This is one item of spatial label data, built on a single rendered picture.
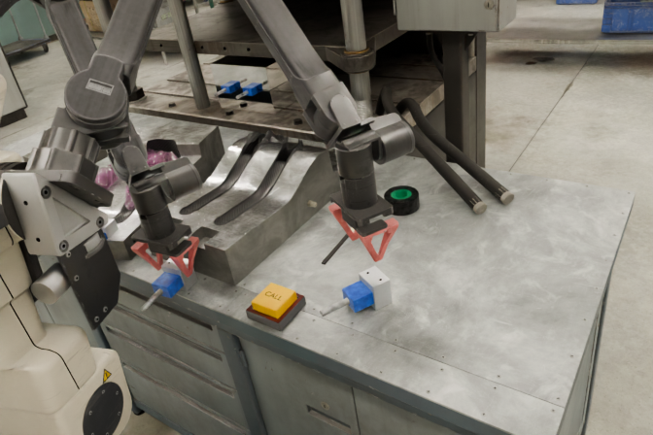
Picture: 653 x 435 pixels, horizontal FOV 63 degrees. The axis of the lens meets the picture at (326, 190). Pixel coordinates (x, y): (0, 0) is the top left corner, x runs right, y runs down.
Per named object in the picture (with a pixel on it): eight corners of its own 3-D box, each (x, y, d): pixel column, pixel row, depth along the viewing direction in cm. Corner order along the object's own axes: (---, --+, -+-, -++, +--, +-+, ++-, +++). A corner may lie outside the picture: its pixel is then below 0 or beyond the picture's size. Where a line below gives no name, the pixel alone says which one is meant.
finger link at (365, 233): (380, 240, 95) (374, 193, 90) (402, 259, 89) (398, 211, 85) (346, 253, 93) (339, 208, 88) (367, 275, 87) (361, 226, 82)
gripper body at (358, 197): (362, 191, 94) (358, 153, 91) (395, 216, 86) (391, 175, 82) (329, 204, 92) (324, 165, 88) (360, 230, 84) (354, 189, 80)
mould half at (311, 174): (235, 285, 108) (219, 231, 102) (152, 254, 122) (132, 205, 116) (360, 173, 143) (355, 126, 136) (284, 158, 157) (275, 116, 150)
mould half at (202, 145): (130, 260, 122) (115, 219, 116) (41, 253, 130) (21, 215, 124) (226, 158, 162) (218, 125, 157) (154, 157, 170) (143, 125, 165)
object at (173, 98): (377, 159, 165) (375, 137, 161) (117, 116, 235) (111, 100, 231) (476, 70, 222) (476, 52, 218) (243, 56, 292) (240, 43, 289)
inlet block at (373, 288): (329, 333, 93) (326, 310, 91) (317, 317, 97) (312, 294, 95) (393, 302, 98) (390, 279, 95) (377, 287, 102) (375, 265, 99)
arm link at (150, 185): (122, 182, 100) (132, 191, 95) (157, 167, 103) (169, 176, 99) (134, 213, 103) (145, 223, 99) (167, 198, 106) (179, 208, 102)
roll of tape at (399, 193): (392, 196, 130) (391, 184, 128) (424, 200, 127) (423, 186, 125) (380, 214, 124) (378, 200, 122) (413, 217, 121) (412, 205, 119)
